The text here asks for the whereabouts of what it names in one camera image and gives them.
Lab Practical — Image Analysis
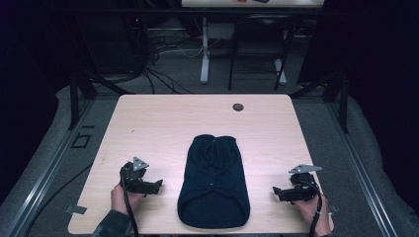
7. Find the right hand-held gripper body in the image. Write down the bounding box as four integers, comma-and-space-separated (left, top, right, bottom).
289, 164, 323, 202

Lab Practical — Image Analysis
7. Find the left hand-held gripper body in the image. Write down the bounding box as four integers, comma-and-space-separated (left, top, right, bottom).
119, 156, 150, 195

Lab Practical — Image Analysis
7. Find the person's left hand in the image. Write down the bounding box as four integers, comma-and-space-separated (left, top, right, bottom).
110, 183, 146, 217

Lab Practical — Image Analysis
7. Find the dark blue garment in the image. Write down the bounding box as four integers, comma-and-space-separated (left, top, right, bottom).
176, 133, 251, 229

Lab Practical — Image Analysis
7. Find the black metal stand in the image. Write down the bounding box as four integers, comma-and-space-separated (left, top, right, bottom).
289, 72, 350, 134
67, 69, 136, 130

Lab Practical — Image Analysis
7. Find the white desk with white legs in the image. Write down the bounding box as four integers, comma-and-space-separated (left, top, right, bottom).
181, 0, 326, 86

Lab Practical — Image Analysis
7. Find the black metal chair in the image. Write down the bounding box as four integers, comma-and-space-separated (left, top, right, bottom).
227, 13, 299, 92

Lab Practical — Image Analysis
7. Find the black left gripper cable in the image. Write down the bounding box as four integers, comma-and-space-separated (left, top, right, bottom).
120, 172, 140, 237

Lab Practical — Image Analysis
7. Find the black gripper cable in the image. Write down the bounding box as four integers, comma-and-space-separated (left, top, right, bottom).
297, 179, 324, 237
120, 172, 140, 237

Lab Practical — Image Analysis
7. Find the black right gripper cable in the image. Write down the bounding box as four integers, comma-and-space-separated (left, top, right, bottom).
297, 179, 324, 237

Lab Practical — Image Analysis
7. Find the aluminium floor rail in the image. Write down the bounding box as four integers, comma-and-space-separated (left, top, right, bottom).
4, 98, 97, 237
325, 98, 400, 237

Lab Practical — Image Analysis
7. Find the long black floor cable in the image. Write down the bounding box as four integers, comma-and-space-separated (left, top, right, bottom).
25, 161, 96, 237

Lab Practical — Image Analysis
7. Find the bundle of black floor cables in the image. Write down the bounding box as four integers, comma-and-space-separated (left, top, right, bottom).
131, 19, 199, 96

